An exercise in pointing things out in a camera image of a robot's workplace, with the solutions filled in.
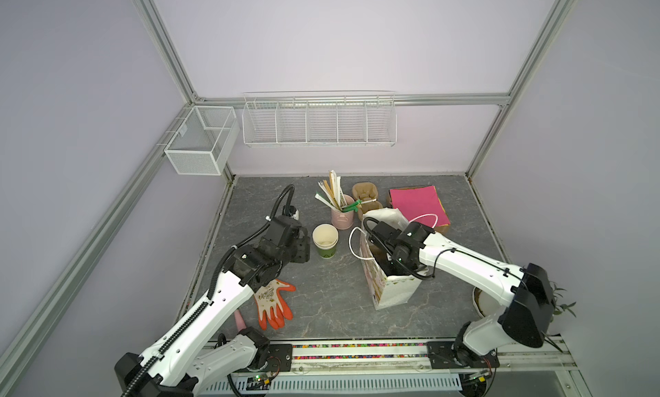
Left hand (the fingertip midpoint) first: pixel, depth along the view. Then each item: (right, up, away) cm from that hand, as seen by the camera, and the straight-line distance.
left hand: (299, 243), depth 74 cm
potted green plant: (+70, -16, -7) cm, 72 cm away
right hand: (+28, -12, +5) cm, 30 cm away
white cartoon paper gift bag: (+24, -13, -4) cm, 28 cm away
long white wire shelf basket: (+6, +43, +25) cm, 51 cm away
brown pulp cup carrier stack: (+23, +16, +38) cm, 48 cm away
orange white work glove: (-10, -22, +7) cm, 25 cm away
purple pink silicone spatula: (-19, -26, +5) cm, 33 cm away
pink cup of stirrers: (+13, +10, +26) cm, 30 cm away
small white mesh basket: (-42, +36, +27) cm, 62 cm away
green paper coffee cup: (+7, -1, +16) cm, 17 cm away
